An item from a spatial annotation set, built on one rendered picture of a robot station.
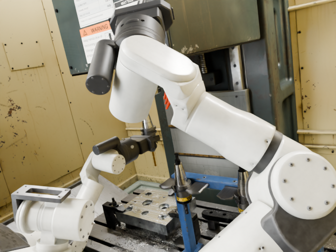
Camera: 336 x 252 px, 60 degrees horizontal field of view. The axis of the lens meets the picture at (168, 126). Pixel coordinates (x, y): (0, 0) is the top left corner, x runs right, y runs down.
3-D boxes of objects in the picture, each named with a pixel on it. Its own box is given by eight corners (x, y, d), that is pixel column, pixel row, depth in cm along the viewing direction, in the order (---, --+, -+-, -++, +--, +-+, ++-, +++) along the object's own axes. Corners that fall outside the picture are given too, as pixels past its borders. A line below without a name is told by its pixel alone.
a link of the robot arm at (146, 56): (137, 28, 42) (219, 71, 40) (126, 77, 48) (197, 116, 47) (111, 43, 38) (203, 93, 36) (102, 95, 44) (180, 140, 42)
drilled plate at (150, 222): (167, 236, 117) (165, 225, 116) (117, 221, 135) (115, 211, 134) (196, 206, 135) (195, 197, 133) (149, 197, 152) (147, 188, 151)
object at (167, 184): (169, 191, 96) (168, 188, 96) (156, 188, 99) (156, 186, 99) (181, 181, 101) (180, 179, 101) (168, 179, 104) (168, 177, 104)
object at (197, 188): (198, 196, 89) (197, 193, 89) (183, 193, 92) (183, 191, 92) (209, 185, 94) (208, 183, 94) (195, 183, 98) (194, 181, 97)
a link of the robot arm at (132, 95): (171, 32, 47) (174, 74, 39) (155, 84, 54) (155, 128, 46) (100, 14, 44) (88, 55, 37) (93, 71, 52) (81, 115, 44)
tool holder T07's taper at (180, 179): (190, 180, 96) (187, 161, 95) (182, 186, 93) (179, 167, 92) (180, 178, 99) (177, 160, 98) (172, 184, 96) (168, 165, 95)
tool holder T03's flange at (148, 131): (159, 130, 117) (158, 124, 117) (151, 135, 112) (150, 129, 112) (146, 131, 121) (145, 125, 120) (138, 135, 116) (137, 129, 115)
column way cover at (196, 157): (256, 193, 144) (244, 90, 132) (178, 181, 173) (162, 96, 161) (260, 188, 148) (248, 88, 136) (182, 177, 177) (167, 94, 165)
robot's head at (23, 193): (59, 246, 47) (56, 203, 45) (10, 240, 48) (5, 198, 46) (77, 224, 53) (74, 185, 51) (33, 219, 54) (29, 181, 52)
